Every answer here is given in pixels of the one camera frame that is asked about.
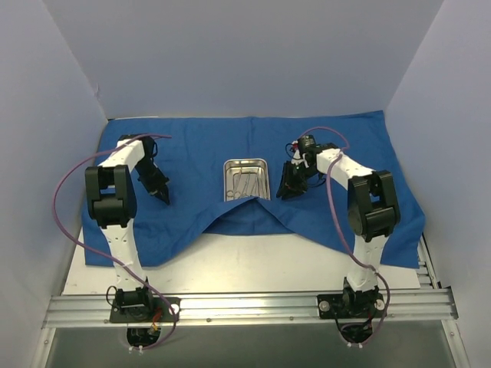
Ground steel hemostat clamp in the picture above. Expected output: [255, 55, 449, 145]
[252, 169, 268, 199]

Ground aluminium front frame rail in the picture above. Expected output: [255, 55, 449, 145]
[43, 289, 458, 328]

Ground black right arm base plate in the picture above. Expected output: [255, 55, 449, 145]
[316, 292, 386, 320]

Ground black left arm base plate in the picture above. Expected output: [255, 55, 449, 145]
[109, 296, 181, 324]

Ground blue surgical drape cloth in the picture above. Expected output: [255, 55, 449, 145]
[100, 111, 425, 268]

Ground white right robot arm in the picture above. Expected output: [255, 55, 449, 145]
[276, 135, 400, 317]

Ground steel surgical forceps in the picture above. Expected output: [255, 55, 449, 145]
[241, 172, 256, 198]

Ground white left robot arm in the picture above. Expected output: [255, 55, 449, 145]
[84, 135, 170, 321]

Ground stainless steel instrument tray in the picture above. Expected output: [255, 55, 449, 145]
[223, 159, 271, 202]

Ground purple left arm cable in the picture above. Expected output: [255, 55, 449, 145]
[53, 132, 181, 352]

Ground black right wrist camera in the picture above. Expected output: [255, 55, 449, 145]
[297, 134, 319, 156]

